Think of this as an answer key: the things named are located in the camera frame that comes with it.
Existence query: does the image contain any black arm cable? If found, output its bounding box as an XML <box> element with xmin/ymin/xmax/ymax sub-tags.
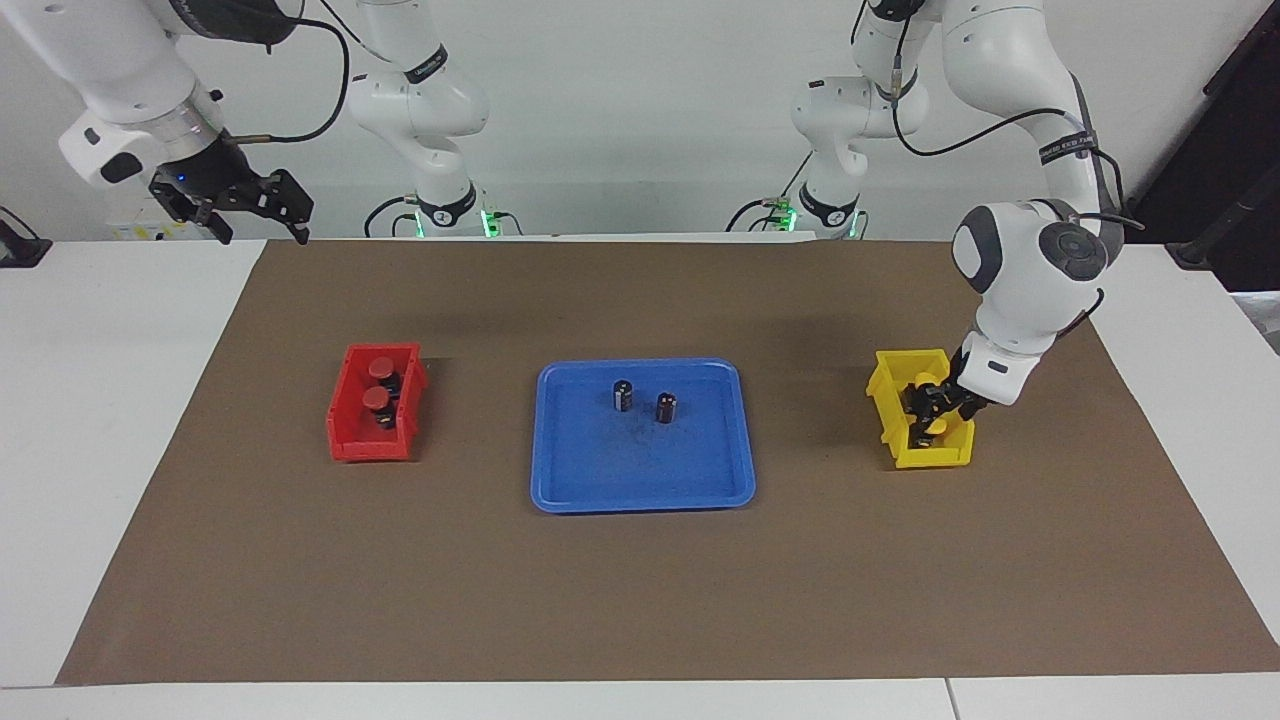
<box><xmin>200</xmin><ymin>0</ymin><xmax>352</xmax><ymax>146</ymax></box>
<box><xmin>850</xmin><ymin>0</ymin><xmax>1146</xmax><ymax>341</ymax></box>

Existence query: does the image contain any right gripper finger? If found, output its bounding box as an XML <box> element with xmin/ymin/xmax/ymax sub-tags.
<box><xmin>262</xmin><ymin>170</ymin><xmax>314</xmax><ymax>246</ymax></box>
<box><xmin>150</xmin><ymin>190</ymin><xmax>236</xmax><ymax>246</ymax></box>

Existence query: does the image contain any blue plastic tray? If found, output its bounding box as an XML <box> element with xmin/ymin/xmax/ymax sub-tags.
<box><xmin>529</xmin><ymin>358</ymin><xmax>757</xmax><ymax>515</ymax></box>

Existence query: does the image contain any yellow plastic bin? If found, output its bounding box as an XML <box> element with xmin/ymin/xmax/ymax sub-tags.
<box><xmin>865</xmin><ymin>348</ymin><xmax>976</xmax><ymax>470</ymax></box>

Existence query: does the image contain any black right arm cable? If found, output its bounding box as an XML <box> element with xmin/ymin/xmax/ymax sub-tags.
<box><xmin>200</xmin><ymin>0</ymin><xmax>352</xmax><ymax>146</ymax></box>

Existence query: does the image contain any black equipment stand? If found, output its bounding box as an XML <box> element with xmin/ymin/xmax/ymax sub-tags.
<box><xmin>1100</xmin><ymin>0</ymin><xmax>1280</xmax><ymax>293</ymax></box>

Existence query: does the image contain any red plastic bin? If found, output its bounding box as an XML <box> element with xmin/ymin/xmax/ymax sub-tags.
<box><xmin>326</xmin><ymin>343</ymin><xmax>429</xmax><ymax>463</ymax></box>

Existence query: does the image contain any black clamp mount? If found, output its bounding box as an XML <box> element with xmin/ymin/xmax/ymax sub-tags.
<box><xmin>0</xmin><ymin>205</ymin><xmax>53</xmax><ymax>269</ymax></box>

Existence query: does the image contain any black base power cable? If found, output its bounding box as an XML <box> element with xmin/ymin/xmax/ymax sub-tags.
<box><xmin>725</xmin><ymin>150</ymin><xmax>816</xmax><ymax>233</ymax></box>
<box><xmin>363</xmin><ymin>193</ymin><xmax>421</xmax><ymax>239</ymax></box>

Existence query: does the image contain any white box with yellow marks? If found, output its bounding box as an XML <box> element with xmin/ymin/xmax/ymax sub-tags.
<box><xmin>108</xmin><ymin>195</ymin><xmax>219</xmax><ymax>241</ymax></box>

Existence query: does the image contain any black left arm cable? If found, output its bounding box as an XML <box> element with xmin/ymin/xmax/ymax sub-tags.
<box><xmin>850</xmin><ymin>0</ymin><xmax>1146</xmax><ymax>341</ymax></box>

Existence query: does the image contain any brown table mat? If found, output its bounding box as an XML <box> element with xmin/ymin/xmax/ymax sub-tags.
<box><xmin>55</xmin><ymin>238</ymin><xmax>1280</xmax><ymax>687</ymax></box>

